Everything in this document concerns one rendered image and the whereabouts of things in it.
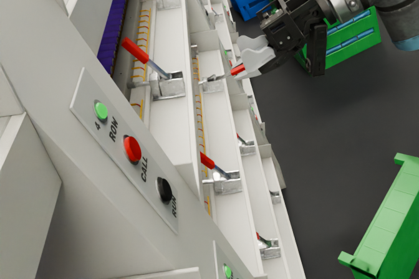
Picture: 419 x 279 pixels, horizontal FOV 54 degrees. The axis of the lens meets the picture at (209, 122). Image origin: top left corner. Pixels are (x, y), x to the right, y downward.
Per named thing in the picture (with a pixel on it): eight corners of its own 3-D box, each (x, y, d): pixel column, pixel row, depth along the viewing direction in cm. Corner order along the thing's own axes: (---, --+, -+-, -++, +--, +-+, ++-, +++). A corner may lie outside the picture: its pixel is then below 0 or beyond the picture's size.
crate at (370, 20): (352, 6, 170) (348, -11, 165) (378, 24, 154) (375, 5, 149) (287, 39, 172) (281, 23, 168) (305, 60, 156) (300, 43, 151)
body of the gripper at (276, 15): (252, 14, 78) (307, -25, 74) (275, 46, 82) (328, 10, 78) (259, 32, 72) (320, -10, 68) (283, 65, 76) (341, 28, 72)
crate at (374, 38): (356, 22, 175) (352, 6, 170) (381, 42, 159) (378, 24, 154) (292, 54, 177) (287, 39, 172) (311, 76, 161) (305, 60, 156)
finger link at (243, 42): (219, 45, 82) (258, 21, 78) (235, 65, 85) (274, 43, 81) (219, 54, 80) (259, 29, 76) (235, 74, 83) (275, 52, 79)
